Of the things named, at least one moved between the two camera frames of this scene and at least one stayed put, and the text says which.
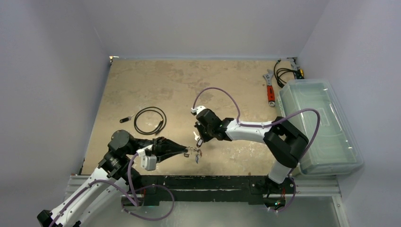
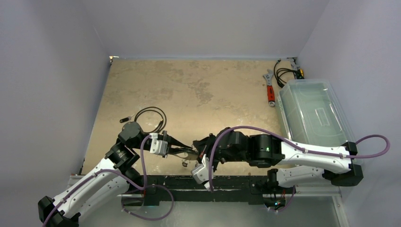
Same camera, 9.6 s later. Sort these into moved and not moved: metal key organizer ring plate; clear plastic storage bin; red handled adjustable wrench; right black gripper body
Moved: metal key organizer ring plate; right black gripper body
Not moved: red handled adjustable wrench; clear plastic storage bin
